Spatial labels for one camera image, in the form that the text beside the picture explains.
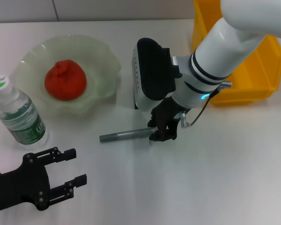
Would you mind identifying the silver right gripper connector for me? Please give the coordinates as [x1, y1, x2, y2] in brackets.
[178, 111, 190, 128]

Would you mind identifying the pale green glass fruit plate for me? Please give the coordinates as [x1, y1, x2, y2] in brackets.
[16, 34, 122, 117]

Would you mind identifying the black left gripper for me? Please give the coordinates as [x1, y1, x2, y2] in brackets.
[0, 146, 88, 213]

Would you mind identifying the grey right gripper cable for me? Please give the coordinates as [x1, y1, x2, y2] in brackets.
[187, 81, 232, 127]

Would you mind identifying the orange fruit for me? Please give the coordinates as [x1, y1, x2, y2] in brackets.
[44, 60, 87, 101]

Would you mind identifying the yellow plastic bin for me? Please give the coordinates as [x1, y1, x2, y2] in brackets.
[191, 0, 281, 107]

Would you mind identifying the clear green-label water bottle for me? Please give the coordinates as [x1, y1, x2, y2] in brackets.
[0, 75, 49, 150]

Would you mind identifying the grey marker pen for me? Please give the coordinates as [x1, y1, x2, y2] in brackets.
[99, 127, 156, 143]

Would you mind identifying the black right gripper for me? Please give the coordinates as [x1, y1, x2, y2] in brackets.
[147, 97, 185, 142]

